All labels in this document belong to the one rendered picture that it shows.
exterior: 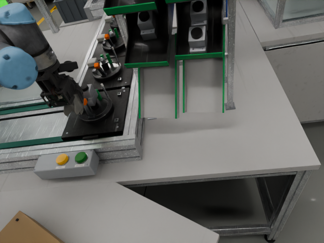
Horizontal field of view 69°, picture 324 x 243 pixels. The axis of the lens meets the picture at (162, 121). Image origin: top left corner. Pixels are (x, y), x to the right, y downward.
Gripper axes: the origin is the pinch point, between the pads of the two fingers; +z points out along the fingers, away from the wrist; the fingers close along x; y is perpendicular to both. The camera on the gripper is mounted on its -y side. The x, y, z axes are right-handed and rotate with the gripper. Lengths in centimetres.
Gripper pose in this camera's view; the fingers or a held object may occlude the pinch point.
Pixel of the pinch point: (79, 109)
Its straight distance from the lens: 85.3
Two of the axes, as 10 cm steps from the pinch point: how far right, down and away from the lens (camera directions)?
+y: -0.2, 7.4, -6.7
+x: 9.8, -1.2, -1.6
